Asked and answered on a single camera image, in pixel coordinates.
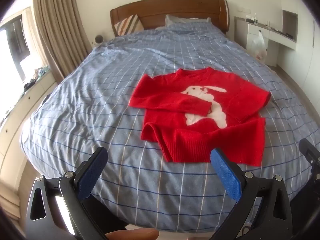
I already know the beige curtain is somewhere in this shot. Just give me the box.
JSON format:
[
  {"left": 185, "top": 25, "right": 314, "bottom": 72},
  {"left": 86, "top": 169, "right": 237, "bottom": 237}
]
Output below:
[{"left": 32, "top": 0, "right": 93, "bottom": 84}]

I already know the window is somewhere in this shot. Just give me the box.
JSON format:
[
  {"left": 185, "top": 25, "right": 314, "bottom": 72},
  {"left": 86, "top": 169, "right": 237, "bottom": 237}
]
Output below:
[{"left": 0, "top": 15, "right": 32, "bottom": 85}]

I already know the grey pillow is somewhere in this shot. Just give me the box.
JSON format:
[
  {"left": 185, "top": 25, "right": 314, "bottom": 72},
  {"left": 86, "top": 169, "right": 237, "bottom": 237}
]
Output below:
[{"left": 165, "top": 14, "right": 212, "bottom": 27}]

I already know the striped pillow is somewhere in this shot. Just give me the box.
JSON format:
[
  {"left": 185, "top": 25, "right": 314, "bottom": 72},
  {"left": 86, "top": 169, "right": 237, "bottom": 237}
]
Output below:
[{"left": 115, "top": 14, "right": 144, "bottom": 37}]

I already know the person's left hand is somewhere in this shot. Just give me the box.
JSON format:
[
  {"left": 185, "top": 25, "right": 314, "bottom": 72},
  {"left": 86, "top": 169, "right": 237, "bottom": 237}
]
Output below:
[{"left": 105, "top": 227, "right": 160, "bottom": 240}]

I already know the wooden headboard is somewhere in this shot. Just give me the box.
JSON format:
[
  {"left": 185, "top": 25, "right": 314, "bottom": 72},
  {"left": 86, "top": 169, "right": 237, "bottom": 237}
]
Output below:
[{"left": 110, "top": 0, "right": 230, "bottom": 37}]

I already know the white desk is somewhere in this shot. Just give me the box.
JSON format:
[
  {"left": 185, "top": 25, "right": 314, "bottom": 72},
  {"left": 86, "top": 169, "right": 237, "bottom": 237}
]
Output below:
[{"left": 234, "top": 16, "right": 298, "bottom": 67}]

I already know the blue plaid duvet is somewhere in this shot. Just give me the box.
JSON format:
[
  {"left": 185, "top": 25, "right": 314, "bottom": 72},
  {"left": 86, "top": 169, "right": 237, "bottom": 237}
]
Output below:
[{"left": 20, "top": 20, "right": 320, "bottom": 233}]

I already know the white plastic bag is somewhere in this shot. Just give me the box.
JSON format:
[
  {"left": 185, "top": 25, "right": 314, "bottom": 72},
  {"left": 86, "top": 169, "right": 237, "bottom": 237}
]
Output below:
[{"left": 251, "top": 30, "right": 267, "bottom": 61}]

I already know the white wardrobe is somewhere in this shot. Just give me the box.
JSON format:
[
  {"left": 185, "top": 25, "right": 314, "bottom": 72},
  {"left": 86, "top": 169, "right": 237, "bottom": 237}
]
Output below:
[{"left": 280, "top": 0, "right": 320, "bottom": 105}]

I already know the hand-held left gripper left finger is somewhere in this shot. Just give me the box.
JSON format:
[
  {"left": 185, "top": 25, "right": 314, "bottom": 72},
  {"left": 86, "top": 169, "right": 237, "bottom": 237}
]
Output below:
[{"left": 26, "top": 147, "right": 108, "bottom": 240}]

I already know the white windowsill cabinet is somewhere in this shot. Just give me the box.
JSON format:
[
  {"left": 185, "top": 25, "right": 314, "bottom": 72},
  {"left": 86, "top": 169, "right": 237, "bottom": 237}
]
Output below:
[{"left": 0, "top": 67, "right": 57, "bottom": 175}]

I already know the red sweater with white rabbit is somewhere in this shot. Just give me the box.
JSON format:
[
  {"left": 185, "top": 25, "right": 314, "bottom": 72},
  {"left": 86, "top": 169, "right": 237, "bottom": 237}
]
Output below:
[{"left": 129, "top": 67, "right": 272, "bottom": 167}]

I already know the pile of cloths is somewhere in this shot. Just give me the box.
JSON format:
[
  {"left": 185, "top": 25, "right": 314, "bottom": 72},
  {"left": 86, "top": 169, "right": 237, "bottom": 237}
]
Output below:
[{"left": 24, "top": 65, "right": 52, "bottom": 90}]

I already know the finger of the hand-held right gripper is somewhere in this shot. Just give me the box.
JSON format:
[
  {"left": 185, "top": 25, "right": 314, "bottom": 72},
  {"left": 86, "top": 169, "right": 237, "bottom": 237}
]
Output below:
[{"left": 299, "top": 138, "right": 320, "bottom": 175}]

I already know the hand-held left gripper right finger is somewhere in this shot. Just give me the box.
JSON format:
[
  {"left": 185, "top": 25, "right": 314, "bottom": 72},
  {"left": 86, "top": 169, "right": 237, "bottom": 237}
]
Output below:
[{"left": 209, "top": 148, "right": 293, "bottom": 240}]

